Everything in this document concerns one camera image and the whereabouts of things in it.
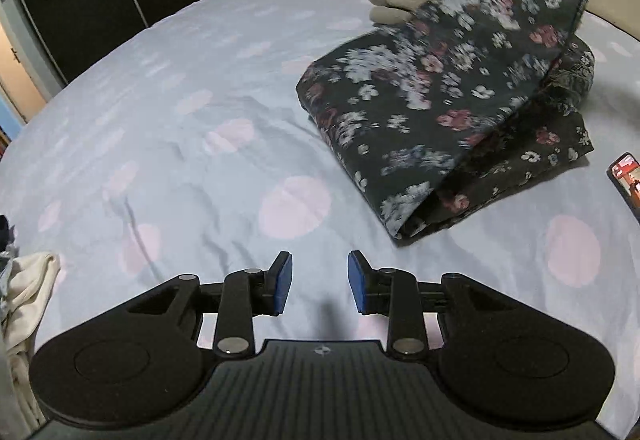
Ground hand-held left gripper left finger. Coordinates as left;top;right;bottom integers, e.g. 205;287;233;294
122;250;294;361

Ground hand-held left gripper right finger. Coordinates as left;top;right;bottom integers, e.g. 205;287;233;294
347;250;516;361

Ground dark floral pants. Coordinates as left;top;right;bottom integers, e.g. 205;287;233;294
296;0;601;248

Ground polka dot bed sheet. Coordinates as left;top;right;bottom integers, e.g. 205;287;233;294
0;0;640;436

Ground cream cloth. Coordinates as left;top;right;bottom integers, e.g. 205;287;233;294
0;251;62;426

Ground dark blue cloth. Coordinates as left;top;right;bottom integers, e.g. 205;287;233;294
0;215;18;281

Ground smartphone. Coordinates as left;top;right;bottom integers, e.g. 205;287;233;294
606;151;640;226

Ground beige hallway door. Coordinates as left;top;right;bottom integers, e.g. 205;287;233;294
0;23;48;113

